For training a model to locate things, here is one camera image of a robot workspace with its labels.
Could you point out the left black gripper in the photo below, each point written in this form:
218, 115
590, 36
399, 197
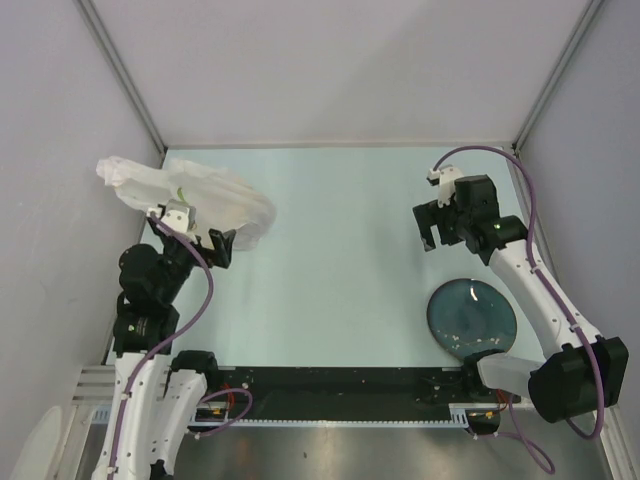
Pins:
222, 244

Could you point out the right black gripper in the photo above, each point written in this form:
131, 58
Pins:
427, 215

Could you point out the white printed plastic bag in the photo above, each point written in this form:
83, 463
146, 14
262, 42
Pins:
218, 198

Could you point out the dark blue ceramic plate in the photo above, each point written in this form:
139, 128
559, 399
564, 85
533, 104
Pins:
469, 316

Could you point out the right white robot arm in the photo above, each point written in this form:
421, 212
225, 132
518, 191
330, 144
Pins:
582, 371

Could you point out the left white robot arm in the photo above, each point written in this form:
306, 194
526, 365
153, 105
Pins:
155, 392

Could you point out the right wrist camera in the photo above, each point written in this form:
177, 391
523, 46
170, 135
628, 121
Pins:
444, 179

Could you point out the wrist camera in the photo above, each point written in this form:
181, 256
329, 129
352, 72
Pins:
176, 215
444, 179

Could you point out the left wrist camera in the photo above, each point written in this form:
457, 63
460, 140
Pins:
176, 215

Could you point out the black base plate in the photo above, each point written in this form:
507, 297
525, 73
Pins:
369, 394

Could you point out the aluminium frame rail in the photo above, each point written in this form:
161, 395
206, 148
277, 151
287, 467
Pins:
95, 385

